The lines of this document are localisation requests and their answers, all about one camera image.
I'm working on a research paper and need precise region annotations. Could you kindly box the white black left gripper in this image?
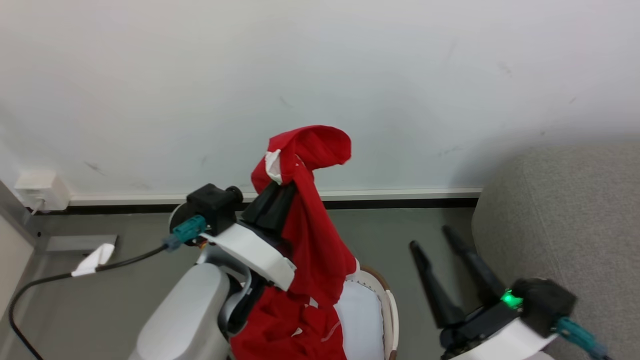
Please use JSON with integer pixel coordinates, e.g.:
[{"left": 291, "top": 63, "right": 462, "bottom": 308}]
[{"left": 202, "top": 182, "right": 297, "bottom": 292}]

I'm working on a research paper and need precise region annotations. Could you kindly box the black cable with teal plug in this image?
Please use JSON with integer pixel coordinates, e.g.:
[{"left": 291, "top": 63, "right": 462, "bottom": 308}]
[{"left": 8, "top": 215, "right": 207, "bottom": 360}]

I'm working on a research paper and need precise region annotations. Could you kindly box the white wall socket box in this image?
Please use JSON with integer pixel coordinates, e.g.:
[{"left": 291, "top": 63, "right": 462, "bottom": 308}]
[{"left": 14, "top": 171, "right": 72, "bottom": 214}]

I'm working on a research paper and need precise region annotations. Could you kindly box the white tape tag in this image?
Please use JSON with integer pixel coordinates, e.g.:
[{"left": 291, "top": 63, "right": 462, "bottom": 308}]
[{"left": 71, "top": 243, "right": 116, "bottom": 277}]

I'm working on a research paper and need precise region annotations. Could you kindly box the red clothing with white print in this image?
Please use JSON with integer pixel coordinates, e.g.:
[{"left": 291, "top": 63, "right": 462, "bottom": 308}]
[{"left": 230, "top": 125, "right": 361, "bottom": 360}]

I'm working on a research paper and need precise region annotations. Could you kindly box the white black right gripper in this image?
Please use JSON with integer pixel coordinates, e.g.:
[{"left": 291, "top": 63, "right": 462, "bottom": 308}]
[{"left": 410, "top": 225, "right": 558, "bottom": 360}]

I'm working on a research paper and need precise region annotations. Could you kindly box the white laundry basket brown rim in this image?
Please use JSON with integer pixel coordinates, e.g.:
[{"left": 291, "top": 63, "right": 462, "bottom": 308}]
[{"left": 345, "top": 265, "right": 400, "bottom": 360}]

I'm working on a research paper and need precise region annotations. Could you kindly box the white black baseboard strip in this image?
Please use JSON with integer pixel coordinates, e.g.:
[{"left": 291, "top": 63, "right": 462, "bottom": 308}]
[{"left": 67, "top": 187, "right": 483, "bottom": 211}]

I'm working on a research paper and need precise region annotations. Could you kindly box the grey fabric sofa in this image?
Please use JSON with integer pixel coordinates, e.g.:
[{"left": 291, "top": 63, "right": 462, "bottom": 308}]
[{"left": 471, "top": 142, "right": 640, "bottom": 360}]

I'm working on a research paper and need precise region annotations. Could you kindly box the white cloth basket liner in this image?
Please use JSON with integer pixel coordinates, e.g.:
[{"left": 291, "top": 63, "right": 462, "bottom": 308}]
[{"left": 334, "top": 280, "right": 386, "bottom": 360}]

